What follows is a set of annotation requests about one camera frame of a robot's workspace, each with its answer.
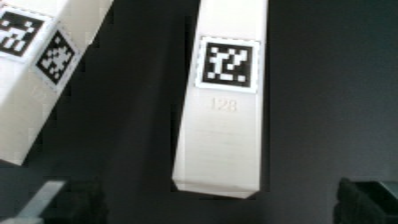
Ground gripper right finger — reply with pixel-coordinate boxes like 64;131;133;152
337;178;398;224

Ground white L-shaped obstacle fence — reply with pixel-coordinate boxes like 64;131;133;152
0;0;113;165

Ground white desk leg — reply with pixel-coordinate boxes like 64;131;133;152
172;0;268;198

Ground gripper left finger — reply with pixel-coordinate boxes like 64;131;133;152
0;180;101;224

